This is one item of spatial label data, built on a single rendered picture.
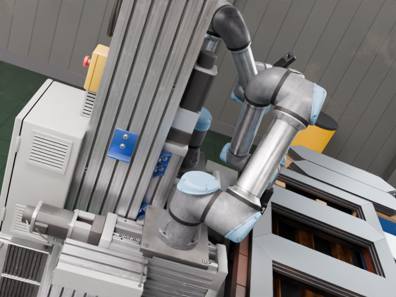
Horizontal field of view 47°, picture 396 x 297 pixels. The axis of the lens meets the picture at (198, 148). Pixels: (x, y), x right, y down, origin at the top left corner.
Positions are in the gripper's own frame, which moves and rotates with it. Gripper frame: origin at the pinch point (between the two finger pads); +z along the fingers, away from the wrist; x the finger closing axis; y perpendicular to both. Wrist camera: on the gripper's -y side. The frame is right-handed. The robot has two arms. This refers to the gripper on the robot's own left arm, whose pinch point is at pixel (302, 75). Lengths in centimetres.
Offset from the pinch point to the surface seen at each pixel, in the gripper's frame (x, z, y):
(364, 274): 78, 20, 50
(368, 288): 84, 15, 49
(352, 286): 82, 7, 49
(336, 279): 78, 1, 50
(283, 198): 26, 10, 57
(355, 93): -136, 227, 74
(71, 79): -241, -22, 175
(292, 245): 58, -8, 53
